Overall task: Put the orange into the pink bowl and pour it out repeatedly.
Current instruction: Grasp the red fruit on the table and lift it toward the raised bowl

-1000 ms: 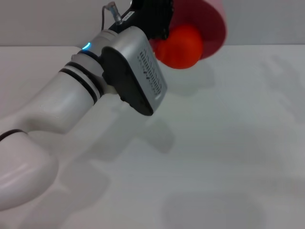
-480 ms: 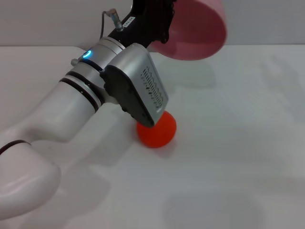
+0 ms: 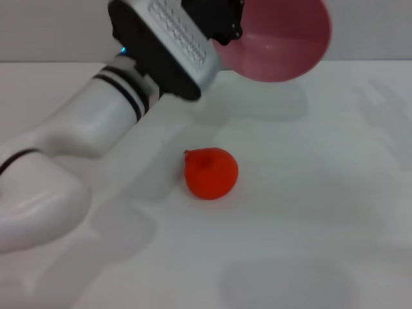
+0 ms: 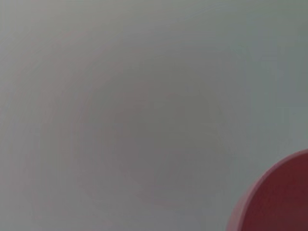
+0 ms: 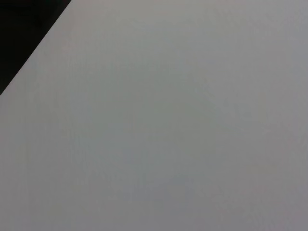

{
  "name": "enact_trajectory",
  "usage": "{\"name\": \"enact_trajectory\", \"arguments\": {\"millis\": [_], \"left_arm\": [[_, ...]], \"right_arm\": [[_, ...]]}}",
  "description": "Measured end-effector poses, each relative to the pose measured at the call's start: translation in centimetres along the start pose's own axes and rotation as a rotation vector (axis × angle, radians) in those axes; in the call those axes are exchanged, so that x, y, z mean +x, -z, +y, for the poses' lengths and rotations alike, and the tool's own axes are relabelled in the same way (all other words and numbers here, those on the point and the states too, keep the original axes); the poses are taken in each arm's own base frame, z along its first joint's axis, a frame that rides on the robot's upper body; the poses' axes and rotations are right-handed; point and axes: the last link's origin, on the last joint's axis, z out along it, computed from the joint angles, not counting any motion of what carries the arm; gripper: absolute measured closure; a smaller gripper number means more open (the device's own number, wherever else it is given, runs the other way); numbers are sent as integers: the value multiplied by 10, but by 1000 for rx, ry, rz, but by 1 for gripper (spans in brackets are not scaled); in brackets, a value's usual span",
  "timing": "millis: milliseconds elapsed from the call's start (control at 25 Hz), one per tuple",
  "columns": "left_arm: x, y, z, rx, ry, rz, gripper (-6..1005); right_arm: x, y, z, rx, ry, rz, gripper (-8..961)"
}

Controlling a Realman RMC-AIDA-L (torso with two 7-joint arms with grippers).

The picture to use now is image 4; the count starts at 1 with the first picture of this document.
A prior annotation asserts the pink plastic bowl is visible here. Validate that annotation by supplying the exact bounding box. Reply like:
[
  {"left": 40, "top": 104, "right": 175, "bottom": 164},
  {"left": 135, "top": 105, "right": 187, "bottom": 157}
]
[{"left": 225, "top": 148, "right": 308, "bottom": 231}]

